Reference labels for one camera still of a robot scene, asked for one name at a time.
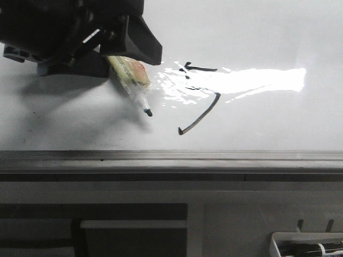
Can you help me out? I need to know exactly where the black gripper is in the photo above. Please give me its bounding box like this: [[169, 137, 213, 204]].
[[1, 1, 144, 78]]

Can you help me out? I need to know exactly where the taped whiteboard marker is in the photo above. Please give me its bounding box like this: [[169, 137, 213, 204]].
[[107, 56, 153, 117]]

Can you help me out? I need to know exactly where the grey aluminium whiteboard tray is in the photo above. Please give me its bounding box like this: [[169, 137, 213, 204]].
[[1, 150, 342, 182]]

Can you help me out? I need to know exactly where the white plastic marker basket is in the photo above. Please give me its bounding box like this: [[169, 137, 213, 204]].
[[269, 232, 342, 256]]

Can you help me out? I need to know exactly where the black marker in basket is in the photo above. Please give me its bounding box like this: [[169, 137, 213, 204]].
[[279, 241, 342, 256]]

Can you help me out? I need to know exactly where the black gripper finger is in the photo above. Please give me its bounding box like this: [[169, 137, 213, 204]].
[[100, 15, 162, 65]]

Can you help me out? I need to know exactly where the dark rectangular panel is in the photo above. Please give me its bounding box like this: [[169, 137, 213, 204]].
[[1, 203, 188, 256]]

